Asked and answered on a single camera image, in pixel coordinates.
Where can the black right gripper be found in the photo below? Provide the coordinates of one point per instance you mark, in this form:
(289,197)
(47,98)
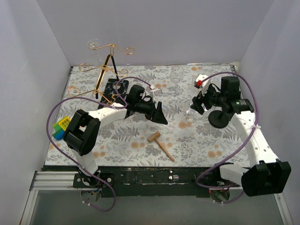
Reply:
(201,101)

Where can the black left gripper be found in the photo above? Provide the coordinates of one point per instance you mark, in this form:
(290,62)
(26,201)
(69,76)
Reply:
(154,112)

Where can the clear wine glass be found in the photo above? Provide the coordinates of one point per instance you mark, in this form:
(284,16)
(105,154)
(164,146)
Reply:
(191,113)
(93,44)
(177,73)

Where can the gold wire wine glass rack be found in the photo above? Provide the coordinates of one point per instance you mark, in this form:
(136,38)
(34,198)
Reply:
(108,65)

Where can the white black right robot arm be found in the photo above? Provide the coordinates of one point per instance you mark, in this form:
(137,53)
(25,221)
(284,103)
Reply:
(253,166)

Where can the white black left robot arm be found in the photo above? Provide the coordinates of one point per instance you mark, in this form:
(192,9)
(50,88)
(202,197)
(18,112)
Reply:
(82,131)

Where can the black marbled rack base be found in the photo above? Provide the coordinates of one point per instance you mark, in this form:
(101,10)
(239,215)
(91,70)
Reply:
(110,93)

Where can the wooden toy mallet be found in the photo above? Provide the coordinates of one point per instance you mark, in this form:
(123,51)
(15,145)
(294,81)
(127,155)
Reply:
(154,137)

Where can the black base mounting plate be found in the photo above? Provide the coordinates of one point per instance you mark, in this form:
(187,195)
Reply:
(154,181)

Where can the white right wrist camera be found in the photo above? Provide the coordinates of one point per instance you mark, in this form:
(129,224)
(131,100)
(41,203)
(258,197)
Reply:
(202,83)

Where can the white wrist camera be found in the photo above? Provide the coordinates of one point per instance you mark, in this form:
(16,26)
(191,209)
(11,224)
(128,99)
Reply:
(154,93)
(202,83)

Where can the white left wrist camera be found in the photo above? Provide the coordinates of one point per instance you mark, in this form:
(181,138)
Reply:
(154,93)

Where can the aluminium frame rail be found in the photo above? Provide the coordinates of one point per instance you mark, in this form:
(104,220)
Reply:
(53,181)

